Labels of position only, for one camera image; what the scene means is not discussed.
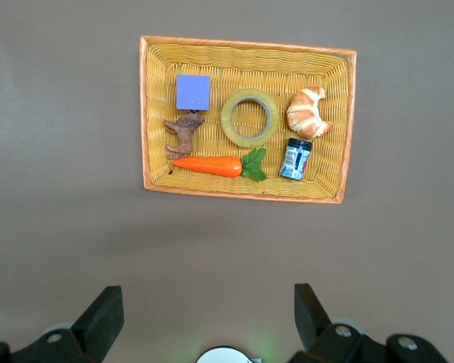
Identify brown lion figurine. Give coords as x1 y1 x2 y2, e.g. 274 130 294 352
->
163 110 206 160

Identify purple foam cube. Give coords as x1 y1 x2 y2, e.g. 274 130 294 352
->
176 74 212 112

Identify yellow clear tape roll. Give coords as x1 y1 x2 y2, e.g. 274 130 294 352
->
220 88 281 148

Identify toy croissant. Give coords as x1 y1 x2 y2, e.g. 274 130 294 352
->
286 85 334 140

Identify small jar black lid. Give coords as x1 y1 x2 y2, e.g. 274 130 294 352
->
279 137 313 181

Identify orange toy carrot green leaves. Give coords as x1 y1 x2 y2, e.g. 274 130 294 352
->
172 147 269 183

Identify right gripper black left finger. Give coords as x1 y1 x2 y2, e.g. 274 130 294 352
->
0 286 125 363

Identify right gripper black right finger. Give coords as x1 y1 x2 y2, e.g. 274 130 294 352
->
289 283 449 363

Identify yellow wicker basket orange rim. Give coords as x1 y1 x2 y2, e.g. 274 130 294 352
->
138 36 358 204

